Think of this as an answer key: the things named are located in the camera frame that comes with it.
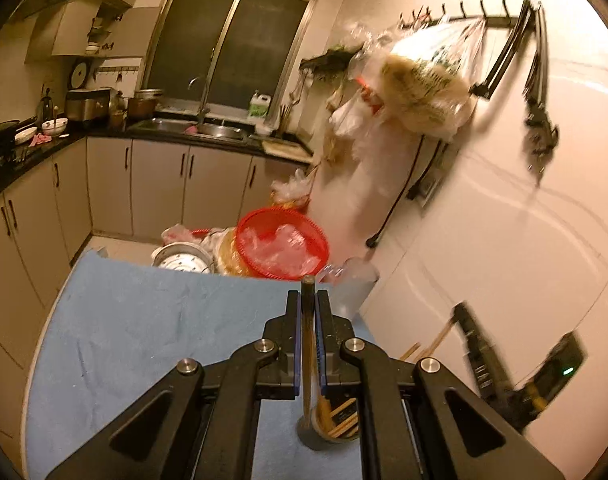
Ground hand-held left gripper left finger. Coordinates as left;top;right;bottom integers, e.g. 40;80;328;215
46;290;303;480

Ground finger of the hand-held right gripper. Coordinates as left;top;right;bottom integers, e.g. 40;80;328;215
451;301;513;404

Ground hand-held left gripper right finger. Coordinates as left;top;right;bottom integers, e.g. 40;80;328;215
317;290;565;480

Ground dark-tipped brown single chopstick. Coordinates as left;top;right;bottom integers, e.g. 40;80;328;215
301;277;318;422

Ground black chopstick holder cup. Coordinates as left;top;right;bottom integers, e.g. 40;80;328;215
296;394;363;455

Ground clear plastic pitcher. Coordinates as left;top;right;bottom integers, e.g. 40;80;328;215
316;257;381;322

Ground red plastic basket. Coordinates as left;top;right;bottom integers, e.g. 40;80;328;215
235;208;331;281

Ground yellow plastic basin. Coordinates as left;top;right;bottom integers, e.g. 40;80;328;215
213;227;245;278

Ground white metal steamer pot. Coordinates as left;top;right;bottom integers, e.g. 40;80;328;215
150;241;215;275

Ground crumpled plastic bag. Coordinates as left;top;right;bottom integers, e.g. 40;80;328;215
270;168;313;209

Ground blue tablecloth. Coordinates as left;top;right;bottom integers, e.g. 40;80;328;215
26;250;377;480

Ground wooden cutting board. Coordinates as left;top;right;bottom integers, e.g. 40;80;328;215
261;138;315;164

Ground beige kitchen base cabinets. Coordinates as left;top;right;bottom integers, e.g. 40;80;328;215
0;136;309;461

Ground steel kitchen sink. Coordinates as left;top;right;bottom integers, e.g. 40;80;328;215
142;117;251;142

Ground bundle of clear plastic bags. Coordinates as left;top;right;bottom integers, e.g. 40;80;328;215
328;19;435;199

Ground green detergent bottle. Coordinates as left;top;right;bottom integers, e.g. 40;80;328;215
247;90;273;120

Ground plastic bag of dried noodles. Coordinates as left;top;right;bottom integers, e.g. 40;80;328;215
380;21;478;140

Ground metal sink faucet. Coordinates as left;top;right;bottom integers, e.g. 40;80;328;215
187;76;211;127

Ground copper cooking pot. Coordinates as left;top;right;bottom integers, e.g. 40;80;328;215
128;88;163;121

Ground black kitchen countertop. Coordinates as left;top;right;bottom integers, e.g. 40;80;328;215
0;122;315;207

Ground kitchen window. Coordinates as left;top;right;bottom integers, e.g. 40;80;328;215
142;0;335;127

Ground steel rice cooker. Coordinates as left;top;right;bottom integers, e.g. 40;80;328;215
64;88;113;122

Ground black gas stove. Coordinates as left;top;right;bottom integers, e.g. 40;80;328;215
0;132;33;187

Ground steel range hood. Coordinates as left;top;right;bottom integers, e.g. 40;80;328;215
8;0;80;27

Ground black power cable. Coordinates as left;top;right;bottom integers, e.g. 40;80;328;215
365;135;445;249

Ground wall power socket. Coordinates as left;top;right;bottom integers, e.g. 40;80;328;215
410;166;448;209

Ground black wall hook rail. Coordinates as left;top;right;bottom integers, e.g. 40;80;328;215
398;0;529;30

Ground round wall plate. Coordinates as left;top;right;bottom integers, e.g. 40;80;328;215
69;59;91;89

